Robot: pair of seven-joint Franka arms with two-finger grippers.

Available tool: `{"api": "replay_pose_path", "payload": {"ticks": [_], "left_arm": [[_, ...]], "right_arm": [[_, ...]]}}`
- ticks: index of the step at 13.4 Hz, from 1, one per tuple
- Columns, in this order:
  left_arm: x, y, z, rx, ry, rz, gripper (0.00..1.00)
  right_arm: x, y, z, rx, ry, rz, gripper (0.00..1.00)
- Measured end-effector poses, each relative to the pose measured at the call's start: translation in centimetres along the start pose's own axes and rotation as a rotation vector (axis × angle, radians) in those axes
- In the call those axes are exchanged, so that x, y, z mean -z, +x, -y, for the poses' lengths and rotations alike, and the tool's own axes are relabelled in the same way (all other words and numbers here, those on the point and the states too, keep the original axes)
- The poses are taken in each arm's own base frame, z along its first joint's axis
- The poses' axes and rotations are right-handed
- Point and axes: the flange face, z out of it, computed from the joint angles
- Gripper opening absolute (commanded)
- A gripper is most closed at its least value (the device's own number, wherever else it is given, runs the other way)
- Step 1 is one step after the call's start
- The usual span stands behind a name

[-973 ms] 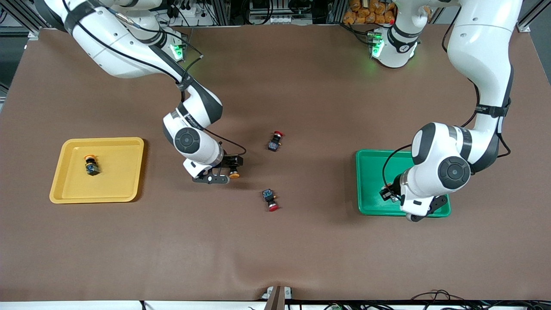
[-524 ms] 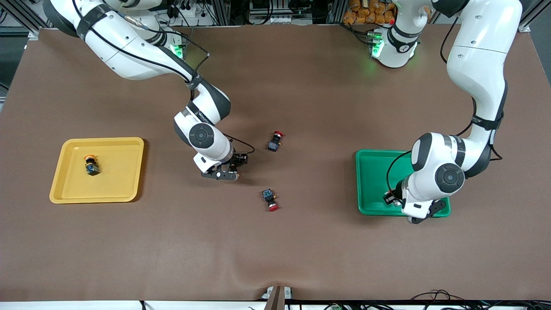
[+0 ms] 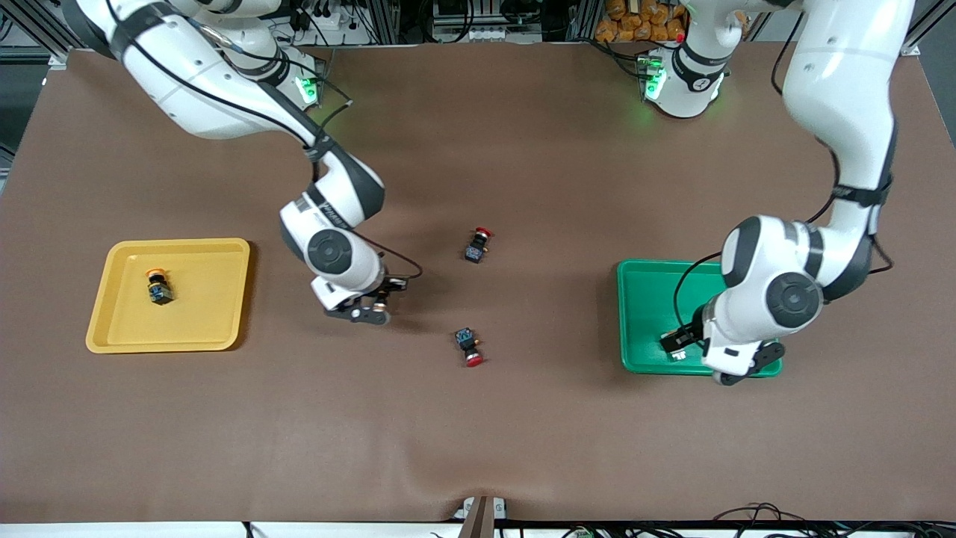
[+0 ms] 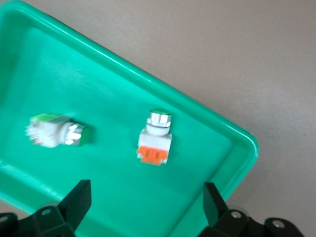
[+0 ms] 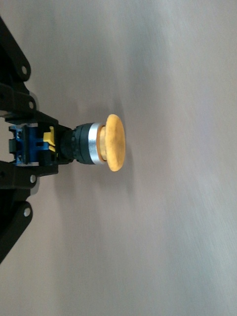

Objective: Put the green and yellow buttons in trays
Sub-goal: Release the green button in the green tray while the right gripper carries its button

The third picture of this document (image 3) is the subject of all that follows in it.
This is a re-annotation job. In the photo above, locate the green plastic tray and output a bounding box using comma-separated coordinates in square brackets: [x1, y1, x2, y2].
[616, 259, 783, 377]

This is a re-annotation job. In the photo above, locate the red push button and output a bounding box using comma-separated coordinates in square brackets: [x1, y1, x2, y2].
[465, 226, 495, 264]
[454, 327, 485, 368]

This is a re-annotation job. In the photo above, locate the yellow plastic tray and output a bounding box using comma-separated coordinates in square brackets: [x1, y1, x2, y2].
[85, 238, 252, 353]

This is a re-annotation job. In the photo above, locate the brown table mat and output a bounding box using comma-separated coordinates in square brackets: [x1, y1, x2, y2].
[0, 41, 956, 524]

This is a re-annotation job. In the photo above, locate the white power strip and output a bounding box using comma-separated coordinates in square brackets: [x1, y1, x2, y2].
[437, 26, 524, 43]

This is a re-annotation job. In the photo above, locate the bag of orange items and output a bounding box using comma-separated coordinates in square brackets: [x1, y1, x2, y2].
[595, 0, 688, 43]

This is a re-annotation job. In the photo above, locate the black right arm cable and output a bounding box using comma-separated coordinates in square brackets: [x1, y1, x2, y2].
[187, 19, 424, 285]

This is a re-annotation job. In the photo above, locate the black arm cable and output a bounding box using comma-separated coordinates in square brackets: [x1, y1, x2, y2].
[672, 30, 895, 333]
[187, 19, 424, 285]

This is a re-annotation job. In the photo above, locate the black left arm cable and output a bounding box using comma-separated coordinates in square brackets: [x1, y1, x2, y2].
[672, 30, 895, 333]

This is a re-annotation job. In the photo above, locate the black cable bundle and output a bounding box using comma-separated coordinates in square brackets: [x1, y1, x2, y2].
[713, 502, 956, 538]

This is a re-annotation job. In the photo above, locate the metal mount bracket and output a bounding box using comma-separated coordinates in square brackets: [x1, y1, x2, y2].
[456, 495, 509, 538]

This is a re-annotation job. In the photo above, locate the aluminium frame profile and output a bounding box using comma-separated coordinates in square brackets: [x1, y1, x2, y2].
[904, 0, 956, 57]

